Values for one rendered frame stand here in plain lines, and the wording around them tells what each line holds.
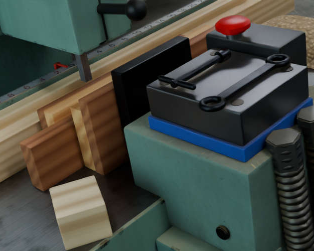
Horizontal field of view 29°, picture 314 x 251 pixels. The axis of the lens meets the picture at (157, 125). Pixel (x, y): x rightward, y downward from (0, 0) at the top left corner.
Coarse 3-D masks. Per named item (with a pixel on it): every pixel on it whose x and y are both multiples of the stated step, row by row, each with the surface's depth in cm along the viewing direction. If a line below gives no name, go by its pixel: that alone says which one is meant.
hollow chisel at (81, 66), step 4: (76, 56) 62; (80, 56) 61; (84, 56) 62; (76, 60) 62; (80, 60) 62; (84, 60) 62; (80, 64) 62; (84, 64) 62; (88, 64) 62; (80, 68) 62; (84, 68) 62; (88, 68) 62; (80, 72) 63; (84, 72) 62; (88, 72) 63; (80, 76) 63; (84, 76) 62; (88, 76) 63; (84, 80) 63; (88, 80) 63
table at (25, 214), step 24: (312, 72) 68; (24, 168) 59; (120, 168) 56; (0, 192) 56; (24, 192) 55; (48, 192) 55; (120, 192) 53; (144, 192) 52; (0, 216) 53; (24, 216) 52; (48, 216) 52; (120, 216) 50; (144, 216) 50; (312, 216) 51; (0, 240) 50; (24, 240) 49; (48, 240) 49; (120, 240) 48; (144, 240) 51; (168, 240) 51; (192, 240) 50
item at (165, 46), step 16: (160, 48) 56; (176, 48) 56; (128, 64) 53; (144, 64) 54; (160, 64) 55; (176, 64) 57; (128, 80) 53; (144, 80) 54; (128, 96) 53; (144, 96) 55; (128, 112) 54; (144, 112) 55
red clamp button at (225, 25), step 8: (232, 16) 51; (240, 16) 51; (216, 24) 51; (224, 24) 50; (232, 24) 50; (240, 24) 50; (248, 24) 50; (224, 32) 50; (232, 32) 50; (240, 32) 50
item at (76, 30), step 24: (0, 0) 61; (24, 0) 58; (48, 0) 55; (72, 0) 53; (96, 0) 55; (120, 0) 57; (0, 24) 64; (24, 24) 60; (48, 24) 57; (72, 24) 54; (96, 24) 56; (120, 24) 58; (72, 48) 56
